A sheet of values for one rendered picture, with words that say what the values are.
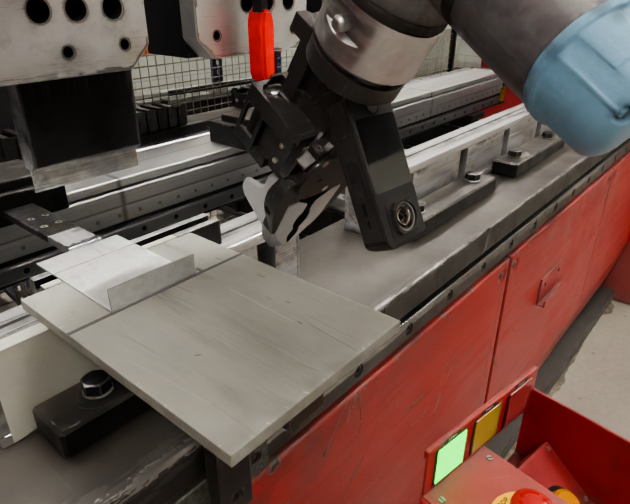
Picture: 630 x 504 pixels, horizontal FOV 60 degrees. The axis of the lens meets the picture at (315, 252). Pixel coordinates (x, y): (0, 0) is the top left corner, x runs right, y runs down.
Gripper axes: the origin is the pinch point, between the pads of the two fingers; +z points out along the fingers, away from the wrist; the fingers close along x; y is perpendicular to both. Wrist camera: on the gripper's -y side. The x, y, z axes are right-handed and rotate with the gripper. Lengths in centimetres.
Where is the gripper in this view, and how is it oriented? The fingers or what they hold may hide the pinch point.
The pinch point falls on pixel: (281, 241)
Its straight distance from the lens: 51.5
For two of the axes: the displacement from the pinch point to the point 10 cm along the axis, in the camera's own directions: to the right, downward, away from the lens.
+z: -3.8, 5.4, 7.5
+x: -7.0, 3.6, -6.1
